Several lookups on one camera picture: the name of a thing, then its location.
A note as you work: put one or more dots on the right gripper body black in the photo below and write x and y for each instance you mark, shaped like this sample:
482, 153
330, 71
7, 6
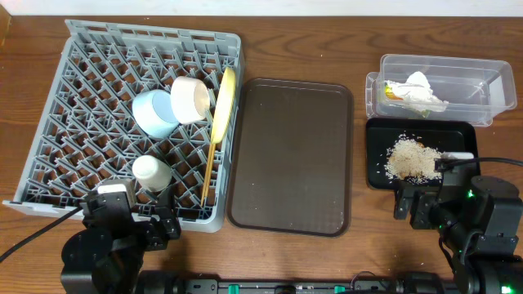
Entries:
426, 210

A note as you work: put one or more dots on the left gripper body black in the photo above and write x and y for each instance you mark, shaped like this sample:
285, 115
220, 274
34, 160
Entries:
153, 224

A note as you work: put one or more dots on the white cup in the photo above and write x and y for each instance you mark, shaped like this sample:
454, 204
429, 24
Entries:
151, 173

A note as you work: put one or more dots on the wooden chopstick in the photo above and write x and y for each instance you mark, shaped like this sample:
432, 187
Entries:
209, 173
205, 175

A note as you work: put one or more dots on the light blue bowl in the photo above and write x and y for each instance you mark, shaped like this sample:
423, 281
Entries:
152, 112

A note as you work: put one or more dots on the white paper waste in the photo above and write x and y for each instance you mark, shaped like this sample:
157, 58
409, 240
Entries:
415, 94

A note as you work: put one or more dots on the yellow round plate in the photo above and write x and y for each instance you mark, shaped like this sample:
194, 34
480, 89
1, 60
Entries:
224, 105

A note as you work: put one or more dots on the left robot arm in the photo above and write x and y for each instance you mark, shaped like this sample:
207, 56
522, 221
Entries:
107, 256

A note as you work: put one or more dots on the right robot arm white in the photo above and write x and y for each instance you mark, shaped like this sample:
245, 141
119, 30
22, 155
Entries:
477, 218

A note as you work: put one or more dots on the clear plastic waste bin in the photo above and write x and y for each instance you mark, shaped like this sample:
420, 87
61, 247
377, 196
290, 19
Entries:
467, 90

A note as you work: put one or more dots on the pile of rice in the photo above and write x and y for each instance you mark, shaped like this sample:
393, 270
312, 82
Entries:
409, 159

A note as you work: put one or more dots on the black rectangular tray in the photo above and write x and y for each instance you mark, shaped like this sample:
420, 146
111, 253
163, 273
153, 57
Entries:
383, 133

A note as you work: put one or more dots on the grey plastic dish rack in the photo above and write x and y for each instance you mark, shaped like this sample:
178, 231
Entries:
87, 133

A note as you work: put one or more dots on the dark brown serving tray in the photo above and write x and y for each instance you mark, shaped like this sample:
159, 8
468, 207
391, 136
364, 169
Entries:
292, 158

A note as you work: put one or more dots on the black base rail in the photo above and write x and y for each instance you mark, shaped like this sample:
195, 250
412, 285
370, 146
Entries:
363, 282

